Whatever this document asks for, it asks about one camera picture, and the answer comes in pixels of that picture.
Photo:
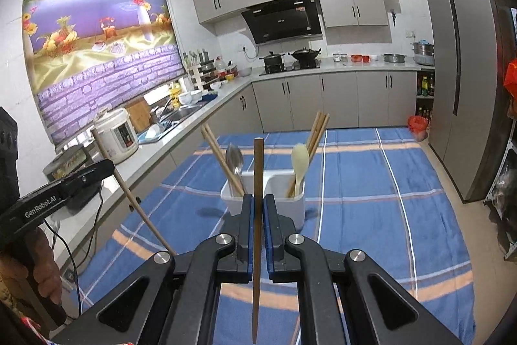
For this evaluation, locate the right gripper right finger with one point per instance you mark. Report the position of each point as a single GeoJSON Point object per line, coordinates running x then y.
{"type": "Point", "coordinates": [345, 298]}

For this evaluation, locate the red trash bin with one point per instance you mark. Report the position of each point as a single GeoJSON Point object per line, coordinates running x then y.
{"type": "Point", "coordinates": [417, 125]}

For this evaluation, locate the black range hood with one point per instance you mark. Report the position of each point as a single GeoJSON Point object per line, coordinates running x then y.
{"type": "Point", "coordinates": [282, 19]}

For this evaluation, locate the wooden cutting board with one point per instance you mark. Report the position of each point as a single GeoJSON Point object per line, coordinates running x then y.
{"type": "Point", "coordinates": [140, 113]}

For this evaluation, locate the black wok on stove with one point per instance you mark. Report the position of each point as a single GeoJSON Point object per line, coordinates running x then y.
{"type": "Point", "coordinates": [306, 57]}

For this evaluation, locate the person's left hand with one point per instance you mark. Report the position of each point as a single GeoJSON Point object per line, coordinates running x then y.
{"type": "Point", "coordinates": [45, 271]}

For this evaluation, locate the cream plastic rice spoon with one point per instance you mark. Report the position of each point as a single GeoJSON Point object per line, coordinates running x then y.
{"type": "Point", "coordinates": [300, 163]}

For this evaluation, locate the blue plaid tablecloth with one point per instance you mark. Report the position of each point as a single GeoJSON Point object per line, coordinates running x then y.
{"type": "Point", "coordinates": [370, 189]}

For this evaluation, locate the grey refrigerator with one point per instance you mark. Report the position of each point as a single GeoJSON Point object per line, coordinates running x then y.
{"type": "Point", "coordinates": [474, 41]}

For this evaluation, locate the light bamboo chopstick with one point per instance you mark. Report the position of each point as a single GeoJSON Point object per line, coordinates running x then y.
{"type": "Point", "coordinates": [220, 159]}
{"type": "Point", "coordinates": [224, 159]}

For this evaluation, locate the brown chopstick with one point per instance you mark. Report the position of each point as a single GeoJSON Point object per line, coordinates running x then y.
{"type": "Point", "coordinates": [131, 198]}
{"type": "Point", "coordinates": [258, 180]}

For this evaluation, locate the scenic window blind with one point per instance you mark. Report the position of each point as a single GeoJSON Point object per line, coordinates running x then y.
{"type": "Point", "coordinates": [83, 56]}

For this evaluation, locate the black cooking pot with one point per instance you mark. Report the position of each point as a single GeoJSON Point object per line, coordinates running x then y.
{"type": "Point", "coordinates": [273, 62]}

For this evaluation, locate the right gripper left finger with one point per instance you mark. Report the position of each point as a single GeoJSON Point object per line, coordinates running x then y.
{"type": "Point", "coordinates": [171, 299]}

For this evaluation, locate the white rice cooker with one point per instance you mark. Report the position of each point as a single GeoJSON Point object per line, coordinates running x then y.
{"type": "Point", "coordinates": [116, 133]}

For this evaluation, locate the metal spoon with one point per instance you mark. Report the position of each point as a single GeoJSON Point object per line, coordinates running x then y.
{"type": "Point", "coordinates": [235, 161]}

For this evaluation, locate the bamboo chopstick curved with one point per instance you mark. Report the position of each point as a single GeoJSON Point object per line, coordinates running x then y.
{"type": "Point", "coordinates": [311, 142]}

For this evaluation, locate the silver toaster oven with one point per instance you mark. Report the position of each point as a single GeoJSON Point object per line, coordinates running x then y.
{"type": "Point", "coordinates": [71, 160]}

